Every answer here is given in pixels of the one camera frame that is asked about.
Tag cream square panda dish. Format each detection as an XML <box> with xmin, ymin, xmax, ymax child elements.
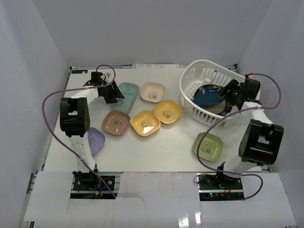
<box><xmin>140</xmin><ymin>82</ymin><xmax>166</xmax><ymax>104</ymax></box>

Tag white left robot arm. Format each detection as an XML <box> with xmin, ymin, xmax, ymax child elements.
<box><xmin>59</xmin><ymin>71</ymin><xmax>124</xmax><ymax>190</ymax></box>

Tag papers at table back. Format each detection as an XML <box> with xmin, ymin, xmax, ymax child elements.
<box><xmin>132</xmin><ymin>64</ymin><xmax>187</xmax><ymax>69</ymax></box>

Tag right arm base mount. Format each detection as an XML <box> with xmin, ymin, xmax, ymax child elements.
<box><xmin>193</xmin><ymin>173</ymin><xmax>244</xmax><ymax>202</ymax></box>

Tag brown square panda dish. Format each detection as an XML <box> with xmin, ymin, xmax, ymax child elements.
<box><xmin>102</xmin><ymin>110</ymin><xmax>131</xmax><ymax>136</ymax></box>

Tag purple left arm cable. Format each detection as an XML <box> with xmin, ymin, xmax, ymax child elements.
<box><xmin>41</xmin><ymin>64</ymin><xmax>118</xmax><ymax>199</ymax></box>

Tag dark blue leaf plate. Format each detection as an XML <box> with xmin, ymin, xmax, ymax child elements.
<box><xmin>192</xmin><ymin>85</ymin><xmax>224</xmax><ymax>107</ymax></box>

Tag teal rectangular divided plate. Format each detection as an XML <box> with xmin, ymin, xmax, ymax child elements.
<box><xmin>110</xmin><ymin>82</ymin><xmax>140</xmax><ymax>114</ymax></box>

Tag purple square panda dish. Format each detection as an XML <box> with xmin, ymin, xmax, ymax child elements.
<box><xmin>88</xmin><ymin>127</ymin><xmax>105</xmax><ymax>155</ymax></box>

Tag black label sticker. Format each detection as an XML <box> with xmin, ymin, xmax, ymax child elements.
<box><xmin>71</xmin><ymin>69</ymin><xmax>88</xmax><ymax>74</ymax></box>

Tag yellow square dish right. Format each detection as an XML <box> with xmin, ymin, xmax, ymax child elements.
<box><xmin>153</xmin><ymin>99</ymin><xmax>182</xmax><ymax>124</ymax></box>

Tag white plastic dish bin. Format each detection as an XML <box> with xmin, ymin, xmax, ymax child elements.
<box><xmin>179</xmin><ymin>60</ymin><xmax>245</xmax><ymax>126</ymax></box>

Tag round black striped plate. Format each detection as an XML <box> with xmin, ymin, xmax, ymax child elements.
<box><xmin>200</xmin><ymin>97</ymin><xmax>233</xmax><ymax>116</ymax></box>

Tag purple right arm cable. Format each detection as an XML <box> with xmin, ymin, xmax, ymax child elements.
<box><xmin>196</xmin><ymin>72</ymin><xmax>283</xmax><ymax>201</ymax></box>

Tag yellow square dish left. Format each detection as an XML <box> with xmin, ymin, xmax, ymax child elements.
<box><xmin>131</xmin><ymin>110</ymin><xmax>161</xmax><ymax>137</ymax></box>

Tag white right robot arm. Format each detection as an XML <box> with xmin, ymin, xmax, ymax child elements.
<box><xmin>214</xmin><ymin>78</ymin><xmax>284</xmax><ymax>190</ymax></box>

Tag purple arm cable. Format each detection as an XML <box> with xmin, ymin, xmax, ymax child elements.
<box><xmin>196</xmin><ymin>72</ymin><xmax>283</xmax><ymax>201</ymax></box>
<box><xmin>41</xmin><ymin>64</ymin><xmax>118</xmax><ymax>199</ymax></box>

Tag yellow square dish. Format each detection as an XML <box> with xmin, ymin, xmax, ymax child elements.
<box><xmin>131</xmin><ymin>110</ymin><xmax>161</xmax><ymax>137</ymax></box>
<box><xmin>153</xmin><ymin>99</ymin><xmax>182</xmax><ymax>124</ymax></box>

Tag green square panda dish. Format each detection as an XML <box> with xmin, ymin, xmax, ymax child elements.
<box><xmin>199</xmin><ymin>133</ymin><xmax>224</xmax><ymax>162</ymax></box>

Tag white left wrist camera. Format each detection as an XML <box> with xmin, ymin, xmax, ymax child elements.
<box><xmin>103</xmin><ymin>72</ymin><xmax>112</xmax><ymax>79</ymax></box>

